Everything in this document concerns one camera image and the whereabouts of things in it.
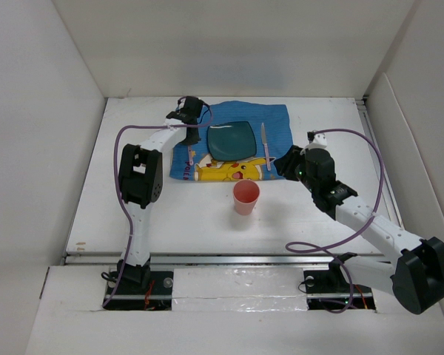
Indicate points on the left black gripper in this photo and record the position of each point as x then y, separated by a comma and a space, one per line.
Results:
193, 140

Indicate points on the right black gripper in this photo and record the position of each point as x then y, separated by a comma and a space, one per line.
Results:
285, 164

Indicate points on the pink handled fork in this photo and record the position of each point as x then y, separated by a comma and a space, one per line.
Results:
190, 158

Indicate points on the teal plate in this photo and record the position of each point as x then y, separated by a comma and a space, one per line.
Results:
231, 141

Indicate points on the blue Pikachu cloth placemat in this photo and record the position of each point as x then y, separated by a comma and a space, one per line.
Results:
206, 168

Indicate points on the pink handled knife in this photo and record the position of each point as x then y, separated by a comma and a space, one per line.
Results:
265, 146

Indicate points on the pink plastic cup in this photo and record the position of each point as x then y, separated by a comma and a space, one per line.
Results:
245, 195

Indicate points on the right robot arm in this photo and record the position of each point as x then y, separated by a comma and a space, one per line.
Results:
414, 268

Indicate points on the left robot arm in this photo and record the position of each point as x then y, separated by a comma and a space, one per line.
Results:
138, 175

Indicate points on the white foam block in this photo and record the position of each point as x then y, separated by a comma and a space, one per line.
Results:
241, 289

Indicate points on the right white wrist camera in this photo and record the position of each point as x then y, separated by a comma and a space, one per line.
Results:
316, 141

